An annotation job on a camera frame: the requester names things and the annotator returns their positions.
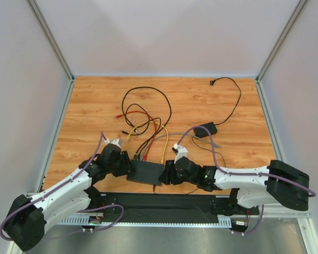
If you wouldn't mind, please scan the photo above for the black network switch box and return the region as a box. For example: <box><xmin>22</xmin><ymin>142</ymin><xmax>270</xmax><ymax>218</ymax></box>
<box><xmin>126</xmin><ymin>160</ymin><xmax>164</xmax><ymax>186</ymax></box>

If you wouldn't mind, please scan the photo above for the thin black DC cable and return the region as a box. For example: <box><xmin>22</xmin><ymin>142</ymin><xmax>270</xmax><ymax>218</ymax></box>
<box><xmin>152</xmin><ymin>135</ymin><xmax>226</xmax><ymax>195</ymax></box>

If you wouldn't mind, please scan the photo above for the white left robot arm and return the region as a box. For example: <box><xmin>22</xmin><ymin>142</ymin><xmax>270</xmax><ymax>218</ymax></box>
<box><xmin>0</xmin><ymin>144</ymin><xmax>133</xmax><ymax>252</ymax></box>

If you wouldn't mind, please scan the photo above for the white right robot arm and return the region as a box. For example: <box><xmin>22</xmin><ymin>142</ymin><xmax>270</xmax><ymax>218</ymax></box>
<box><xmin>159</xmin><ymin>157</ymin><xmax>310</xmax><ymax>211</ymax></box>

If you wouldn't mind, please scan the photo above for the black power adapter brick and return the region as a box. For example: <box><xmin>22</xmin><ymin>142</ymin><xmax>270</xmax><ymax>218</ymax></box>
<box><xmin>193</xmin><ymin>122</ymin><xmax>217</xmax><ymax>138</ymax></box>

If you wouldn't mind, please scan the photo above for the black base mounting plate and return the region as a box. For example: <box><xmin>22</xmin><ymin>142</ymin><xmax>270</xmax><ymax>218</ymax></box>
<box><xmin>88</xmin><ymin>193</ymin><xmax>259</xmax><ymax>218</ymax></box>

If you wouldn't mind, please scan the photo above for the yellow ethernet cable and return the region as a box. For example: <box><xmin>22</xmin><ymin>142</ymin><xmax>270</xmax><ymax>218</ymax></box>
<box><xmin>124</xmin><ymin>121</ymin><xmax>170</xmax><ymax>164</ymax></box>

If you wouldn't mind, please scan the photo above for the red ethernet cable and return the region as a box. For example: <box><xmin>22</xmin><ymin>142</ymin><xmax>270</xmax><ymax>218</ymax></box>
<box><xmin>114</xmin><ymin>111</ymin><xmax>162</xmax><ymax>161</ymax></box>

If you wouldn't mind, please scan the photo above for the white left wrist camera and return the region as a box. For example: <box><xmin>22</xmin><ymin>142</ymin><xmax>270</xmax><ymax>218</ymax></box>
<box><xmin>104</xmin><ymin>138</ymin><xmax>122</xmax><ymax>148</ymax></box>

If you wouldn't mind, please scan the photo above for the grey ethernet cable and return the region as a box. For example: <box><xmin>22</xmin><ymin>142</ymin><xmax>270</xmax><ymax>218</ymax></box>
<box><xmin>145</xmin><ymin>132</ymin><xmax>222</xmax><ymax>160</ymax></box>

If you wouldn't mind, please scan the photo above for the black ethernet cable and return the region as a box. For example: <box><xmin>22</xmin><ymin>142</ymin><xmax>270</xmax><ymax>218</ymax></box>
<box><xmin>123</xmin><ymin>103</ymin><xmax>162</xmax><ymax>160</ymax></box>

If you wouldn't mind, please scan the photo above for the grey slotted cable duct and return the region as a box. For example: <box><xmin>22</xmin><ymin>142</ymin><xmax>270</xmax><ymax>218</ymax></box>
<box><xmin>58</xmin><ymin>214</ymin><xmax>232</xmax><ymax>228</ymax></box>

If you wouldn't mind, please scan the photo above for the black cable teal plug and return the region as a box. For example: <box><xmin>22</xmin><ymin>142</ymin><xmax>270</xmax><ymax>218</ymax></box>
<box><xmin>117</xmin><ymin>86</ymin><xmax>172</xmax><ymax>160</ymax></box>

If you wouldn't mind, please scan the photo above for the black mains power cord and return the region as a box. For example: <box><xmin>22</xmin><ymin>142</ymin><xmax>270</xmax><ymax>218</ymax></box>
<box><xmin>207</xmin><ymin>77</ymin><xmax>242</xmax><ymax>126</ymax></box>

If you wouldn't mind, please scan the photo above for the aluminium front frame rail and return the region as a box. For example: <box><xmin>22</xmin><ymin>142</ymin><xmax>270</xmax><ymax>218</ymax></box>
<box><xmin>26</xmin><ymin>192</ymin><xmax>311</xmax><ymax>219</ymax></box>

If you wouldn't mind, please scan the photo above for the aluminium left frame post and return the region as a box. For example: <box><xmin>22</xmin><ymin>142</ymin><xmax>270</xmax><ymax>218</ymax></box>
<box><xmin>26</xmin><ymin>0</ymin><xmax>75</xmax><ymax>81</ymax></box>

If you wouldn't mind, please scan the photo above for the aluminium frame post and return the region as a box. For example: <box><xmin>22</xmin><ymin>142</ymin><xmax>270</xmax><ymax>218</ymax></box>
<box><xmin>26</xmin><ymin>0</ymin><xmax>75</xmax><ymax>81</ymax></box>
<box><xmin>256</xmin><ymin>0</ymin><xmax>309</xmax><ymax>83</ymax></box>

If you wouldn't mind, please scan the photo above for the aluminium right frame post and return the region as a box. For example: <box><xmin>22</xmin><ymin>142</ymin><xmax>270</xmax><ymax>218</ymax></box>
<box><xmin>256</xmin><ymin>0</ymin><xmax>309</xmax><ymax>83</ymax></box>

